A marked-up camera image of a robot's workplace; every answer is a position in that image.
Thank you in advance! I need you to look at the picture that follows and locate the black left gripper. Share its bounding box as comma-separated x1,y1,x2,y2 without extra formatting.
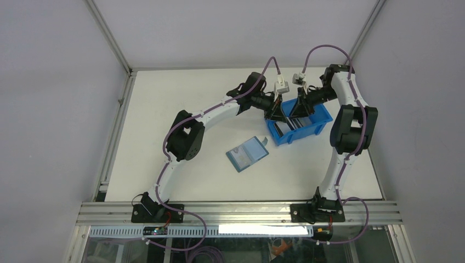
251,92,287,123

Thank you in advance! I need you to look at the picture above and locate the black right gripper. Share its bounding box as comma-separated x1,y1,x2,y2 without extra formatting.
289,85,338,120

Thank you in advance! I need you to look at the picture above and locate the blue plastic bin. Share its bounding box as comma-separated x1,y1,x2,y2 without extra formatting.
265,99,333,146

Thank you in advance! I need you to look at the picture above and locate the white magnetic stripe card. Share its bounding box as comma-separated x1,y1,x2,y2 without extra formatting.
231,147,251,169

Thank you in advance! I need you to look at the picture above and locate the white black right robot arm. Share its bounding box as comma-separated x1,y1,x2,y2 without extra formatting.
290,64,378,222

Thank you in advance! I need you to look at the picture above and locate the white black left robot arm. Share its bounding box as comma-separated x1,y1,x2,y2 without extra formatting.
140,72,289,222

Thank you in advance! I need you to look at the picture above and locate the striped credit card in bin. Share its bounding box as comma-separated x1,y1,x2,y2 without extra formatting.
274,118,307,137

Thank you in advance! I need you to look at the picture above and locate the orange object under table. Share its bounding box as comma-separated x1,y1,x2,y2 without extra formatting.
269,238,293,257

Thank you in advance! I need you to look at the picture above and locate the small green circuit board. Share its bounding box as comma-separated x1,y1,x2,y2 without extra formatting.
143,226,168,236

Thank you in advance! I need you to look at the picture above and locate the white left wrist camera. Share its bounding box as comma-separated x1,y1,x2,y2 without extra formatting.
273,74,290,99

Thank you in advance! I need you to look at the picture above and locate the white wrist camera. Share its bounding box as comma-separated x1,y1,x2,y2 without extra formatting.
292,72,308,93
273,74,290,99

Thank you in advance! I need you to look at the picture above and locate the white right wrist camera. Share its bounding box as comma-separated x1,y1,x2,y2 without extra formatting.
292,72,308,93

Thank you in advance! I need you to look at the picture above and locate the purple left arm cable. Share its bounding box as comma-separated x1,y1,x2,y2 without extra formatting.
152,56,282,251

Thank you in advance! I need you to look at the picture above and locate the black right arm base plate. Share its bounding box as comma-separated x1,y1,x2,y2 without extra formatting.
290,203,345,224

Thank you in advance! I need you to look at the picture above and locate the white slotted cable duct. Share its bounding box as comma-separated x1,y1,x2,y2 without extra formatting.
89,224,313,239

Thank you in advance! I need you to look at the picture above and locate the aluminium front frame rail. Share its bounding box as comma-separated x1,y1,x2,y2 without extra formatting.
76,201,404,226

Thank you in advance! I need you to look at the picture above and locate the aluminium right frame post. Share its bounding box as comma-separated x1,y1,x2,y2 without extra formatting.
349,0,387,61

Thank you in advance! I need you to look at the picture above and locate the aluminium frame post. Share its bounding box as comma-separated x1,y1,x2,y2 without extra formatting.
349,0,387,61
83,0,132,76

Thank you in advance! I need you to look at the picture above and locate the coiled purple cable below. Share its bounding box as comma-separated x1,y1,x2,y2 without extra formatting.
185,246,226,263

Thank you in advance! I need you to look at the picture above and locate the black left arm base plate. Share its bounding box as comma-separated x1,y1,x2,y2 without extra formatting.
131,204,184,224

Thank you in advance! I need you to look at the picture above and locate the aluminium left frame post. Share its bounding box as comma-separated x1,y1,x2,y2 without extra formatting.
83,0,132,76

